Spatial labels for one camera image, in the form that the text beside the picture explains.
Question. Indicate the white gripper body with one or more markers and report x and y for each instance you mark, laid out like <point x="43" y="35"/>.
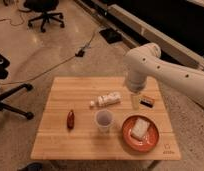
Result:
<point x="135" y="100"/>

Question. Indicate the white plastic bottle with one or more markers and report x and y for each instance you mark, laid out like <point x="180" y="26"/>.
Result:
<point x="105" y="100"/>

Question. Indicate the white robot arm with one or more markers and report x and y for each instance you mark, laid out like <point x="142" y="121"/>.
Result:
<point x="144" y="61"/>

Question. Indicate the small brown sauce bottle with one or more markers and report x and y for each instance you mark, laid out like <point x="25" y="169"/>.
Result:
<point x="70" y="119"/>

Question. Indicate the black orange snack bar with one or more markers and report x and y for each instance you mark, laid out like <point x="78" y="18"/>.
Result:
<point x="147" y="101"/>

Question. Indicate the orange plate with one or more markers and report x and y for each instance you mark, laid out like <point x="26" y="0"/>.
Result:
<point x="148" y="142"/>

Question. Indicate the wooden table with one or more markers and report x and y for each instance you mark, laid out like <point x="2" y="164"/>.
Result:
<point x="54" y="141"/>

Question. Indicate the black floor plate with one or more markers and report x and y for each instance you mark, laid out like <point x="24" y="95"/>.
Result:
<point x="110" y="35"/>

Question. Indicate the black office chair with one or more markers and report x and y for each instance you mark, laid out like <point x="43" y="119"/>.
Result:
<point x="47" y="10"/>

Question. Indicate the black chair base left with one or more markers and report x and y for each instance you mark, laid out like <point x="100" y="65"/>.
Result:
<point x="7" y="97"/>

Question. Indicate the long grey rail beam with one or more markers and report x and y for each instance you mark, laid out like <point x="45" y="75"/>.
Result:
<point x="171" y="47"/>

